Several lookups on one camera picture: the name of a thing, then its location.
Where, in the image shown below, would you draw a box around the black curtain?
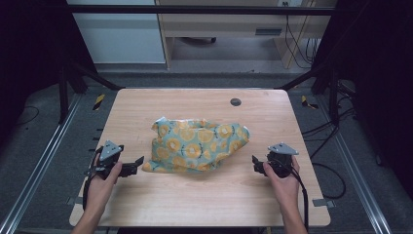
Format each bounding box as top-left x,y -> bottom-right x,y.
316,0 -> 413,199
0,0 -> 98,147

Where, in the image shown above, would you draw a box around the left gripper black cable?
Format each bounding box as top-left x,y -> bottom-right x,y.
81,146 -> 104,211

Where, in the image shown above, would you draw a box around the black metal stand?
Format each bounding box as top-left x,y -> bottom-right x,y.
275,59 -> 341,127
57,59 -> 125,125

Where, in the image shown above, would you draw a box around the person's left hand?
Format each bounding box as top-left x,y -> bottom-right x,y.
85,160 -> 124,212

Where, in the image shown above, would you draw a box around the white cabinet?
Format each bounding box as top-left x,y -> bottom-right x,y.
66,0 -> 167,64

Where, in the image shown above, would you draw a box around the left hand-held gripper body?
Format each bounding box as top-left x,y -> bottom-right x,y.
94,139 -> 125,180

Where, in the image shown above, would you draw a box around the light wooden desk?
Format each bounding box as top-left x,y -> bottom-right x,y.
155,0 -> 338,70

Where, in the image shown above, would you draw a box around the person's right hand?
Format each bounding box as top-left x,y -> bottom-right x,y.
262,155 -> 302,209

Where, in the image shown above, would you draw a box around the black cables at desk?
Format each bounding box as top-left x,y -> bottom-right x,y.
283,0 -> 321,70

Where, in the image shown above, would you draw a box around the black floor cables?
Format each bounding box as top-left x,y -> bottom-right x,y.
301,81 -> 357,201

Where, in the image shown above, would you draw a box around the aluminium floor rail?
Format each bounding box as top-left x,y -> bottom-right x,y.
0,93 -> 83,234
315,97 -> 394,234

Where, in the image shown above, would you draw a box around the teal cloth with orange print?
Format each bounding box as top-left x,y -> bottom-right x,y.
141,116 -> 251,174

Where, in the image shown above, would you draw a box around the grey metal table bracket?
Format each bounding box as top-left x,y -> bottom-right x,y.
312,198 -> 336,210
65,196 -> 84,207

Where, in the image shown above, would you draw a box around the yellow black striped tape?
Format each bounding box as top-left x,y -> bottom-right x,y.
300,95 -> 319,110
92,93 -> 106,112

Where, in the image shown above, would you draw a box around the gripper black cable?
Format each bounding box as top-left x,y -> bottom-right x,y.
81,146 -> 104,211
278,158 -> 310,232

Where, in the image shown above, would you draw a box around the thin black floor cable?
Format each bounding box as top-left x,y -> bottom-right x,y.
15,104 -> 41,127

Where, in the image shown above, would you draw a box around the black horizontal frame bar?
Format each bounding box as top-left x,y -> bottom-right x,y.
66,4 -> 339,17

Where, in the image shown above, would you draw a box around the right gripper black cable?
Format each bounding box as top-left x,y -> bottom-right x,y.
278,158 -> 310,232

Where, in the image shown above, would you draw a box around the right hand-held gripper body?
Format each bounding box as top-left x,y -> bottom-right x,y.
266,141 -> 300,179

